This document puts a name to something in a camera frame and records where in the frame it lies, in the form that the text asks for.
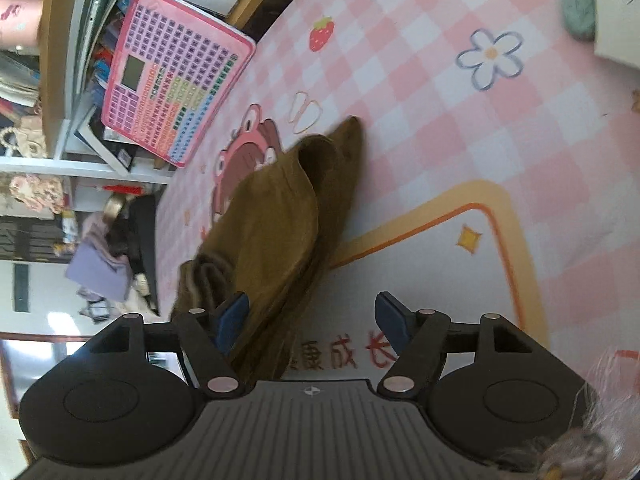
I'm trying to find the white paper box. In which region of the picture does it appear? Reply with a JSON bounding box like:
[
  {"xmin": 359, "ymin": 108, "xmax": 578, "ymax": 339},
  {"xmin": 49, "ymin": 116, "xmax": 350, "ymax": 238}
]
[{"xmin": 591, "ymin": 0, "xmax": 640, "ymax": 68}]

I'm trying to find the pink toy learning tablet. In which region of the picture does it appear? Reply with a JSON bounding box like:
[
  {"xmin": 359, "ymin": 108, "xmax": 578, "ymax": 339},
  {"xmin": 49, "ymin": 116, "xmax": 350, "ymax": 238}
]
[{"xmin": 100, "ymin": 0, "xmax": 257, "ymax": 169}]

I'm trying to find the pink floral cloth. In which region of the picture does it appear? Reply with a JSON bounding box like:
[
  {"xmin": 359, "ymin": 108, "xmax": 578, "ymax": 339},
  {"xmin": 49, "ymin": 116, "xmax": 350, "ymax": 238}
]
[{"xmin": 9, "ymin": 174, "xmax": 67, "ymax": 218}]

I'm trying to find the green pouch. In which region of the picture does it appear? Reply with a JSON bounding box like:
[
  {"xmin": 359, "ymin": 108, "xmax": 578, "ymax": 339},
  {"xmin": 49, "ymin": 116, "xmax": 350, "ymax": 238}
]
[{"xmin": 560, "ymin": 0, "xmax": 597, "ymax": 42}]

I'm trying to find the wooden bookshelf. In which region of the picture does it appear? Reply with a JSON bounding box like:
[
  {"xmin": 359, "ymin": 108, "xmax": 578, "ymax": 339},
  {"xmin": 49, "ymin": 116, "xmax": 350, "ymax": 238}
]
[{"xmin": 0, "ymin": 0, "xmax": 261, "ymax": 186}]

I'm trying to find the pink cylinder box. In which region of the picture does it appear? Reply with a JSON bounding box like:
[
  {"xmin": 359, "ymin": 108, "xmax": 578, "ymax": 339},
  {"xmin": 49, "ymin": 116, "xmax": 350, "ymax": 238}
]
[{"xmin": 0, "ymin": 0, "xmax": 45, "ymax": 47}]

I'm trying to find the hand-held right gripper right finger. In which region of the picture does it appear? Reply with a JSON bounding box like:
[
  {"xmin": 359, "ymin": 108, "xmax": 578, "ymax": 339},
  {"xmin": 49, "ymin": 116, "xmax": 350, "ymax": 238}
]
[{"xmin": 375, "ymin": 291, "xmax": 536, "ymax": 396}]

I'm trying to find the brown garment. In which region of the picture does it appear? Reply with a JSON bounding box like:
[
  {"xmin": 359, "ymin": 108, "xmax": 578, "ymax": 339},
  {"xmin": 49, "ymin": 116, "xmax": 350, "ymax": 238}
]
[{"xmin": 170, "ymin": 115, "xmax": 365, "ymax": 386}]

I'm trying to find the pink checkered printed mat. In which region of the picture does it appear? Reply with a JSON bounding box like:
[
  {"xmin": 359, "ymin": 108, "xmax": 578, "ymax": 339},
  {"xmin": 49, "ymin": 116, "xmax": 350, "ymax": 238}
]
[{"xmin": 155, "ymin": 0, "xmax": 640, "ymax": 391}]

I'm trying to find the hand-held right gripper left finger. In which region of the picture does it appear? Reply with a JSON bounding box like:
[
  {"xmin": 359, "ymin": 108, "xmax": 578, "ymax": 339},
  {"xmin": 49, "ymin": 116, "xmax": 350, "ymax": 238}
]
[{"xmin": 85, "ymin": 291, "xmax": 251, "ymax": 397}]

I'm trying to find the white shelf frame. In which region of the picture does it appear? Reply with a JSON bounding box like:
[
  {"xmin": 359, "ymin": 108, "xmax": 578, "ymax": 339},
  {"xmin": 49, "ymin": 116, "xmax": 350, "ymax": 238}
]
[{"xmin": 0, "ymin": 0, "xmax": 176, "ymax": 186}]

